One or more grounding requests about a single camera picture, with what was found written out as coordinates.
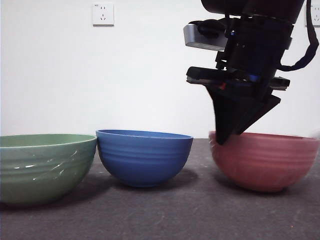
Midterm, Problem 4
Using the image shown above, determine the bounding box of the blue ribbed bowl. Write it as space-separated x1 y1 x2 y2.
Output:
95 129 194 188

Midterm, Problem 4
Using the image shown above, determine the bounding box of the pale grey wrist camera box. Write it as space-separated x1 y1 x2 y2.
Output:
183 21 229 52

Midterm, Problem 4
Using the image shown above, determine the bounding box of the green ribbed bowl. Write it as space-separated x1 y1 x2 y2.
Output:
0 134 98 206

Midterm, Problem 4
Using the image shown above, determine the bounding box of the white wall socket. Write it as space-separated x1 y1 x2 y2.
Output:
92 2 115 27
304 4 320 28

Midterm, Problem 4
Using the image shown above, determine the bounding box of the black braided cable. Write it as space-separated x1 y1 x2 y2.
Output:
279 0 320 72

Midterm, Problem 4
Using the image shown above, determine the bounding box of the red ribbed bowl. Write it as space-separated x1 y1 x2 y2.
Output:
208 131 320 193

